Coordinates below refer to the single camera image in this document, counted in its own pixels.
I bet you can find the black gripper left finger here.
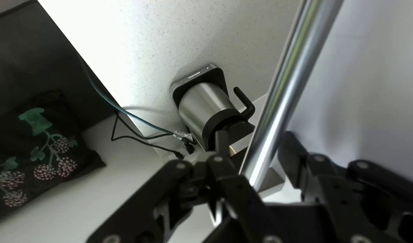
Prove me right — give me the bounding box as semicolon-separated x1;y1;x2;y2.
87;130;270;243

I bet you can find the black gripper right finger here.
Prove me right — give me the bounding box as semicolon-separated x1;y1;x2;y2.
278;132;413;243

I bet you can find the chrome cupboard door handle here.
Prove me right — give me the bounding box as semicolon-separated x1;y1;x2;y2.
240;0;344;188

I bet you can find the stainless drip coffee maker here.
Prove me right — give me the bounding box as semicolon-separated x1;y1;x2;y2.
170;63;255;149

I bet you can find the floral dark bench cushion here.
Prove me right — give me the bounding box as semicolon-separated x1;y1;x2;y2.
0;90;106;221

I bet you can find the black power cord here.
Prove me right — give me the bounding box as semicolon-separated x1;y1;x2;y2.
77;61;199;156

